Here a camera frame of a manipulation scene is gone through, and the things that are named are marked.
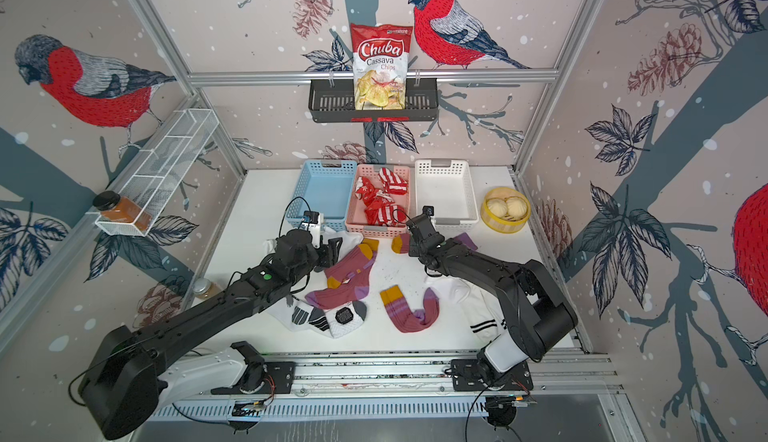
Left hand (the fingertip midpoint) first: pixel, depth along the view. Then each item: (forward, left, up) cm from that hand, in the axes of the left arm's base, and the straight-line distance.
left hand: (338, 233), depth 82 cm
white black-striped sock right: (-16, -42, -17) cm, 47 cm away
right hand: (+5, -24, -10) cm, 26 cm away
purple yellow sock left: (-6, -2, -16) cm, 17 cm away
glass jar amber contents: (-13, +35, -6) cm, 38 cm away
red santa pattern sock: (+19, -11, -13) cm, 25 cm away
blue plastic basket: (+29, +10, -16) cm, 35 cm away
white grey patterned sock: (-18, +10, -14) cm, 25 cm away
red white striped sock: (+30, -15, -12) cm, 35 cm away
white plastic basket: (+32, -38, -19) cm, 53 cm away
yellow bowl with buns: (+16, -54, -11) cm, 58 cm away
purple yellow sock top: (+6, -19, -16) cm, 25 cm away
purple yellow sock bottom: (-19, -20, -15) cm, 31 cm away
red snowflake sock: (+27, -6, -14) cm, 31 cm away
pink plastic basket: (+14, -3, -16) cm, 22 cm away
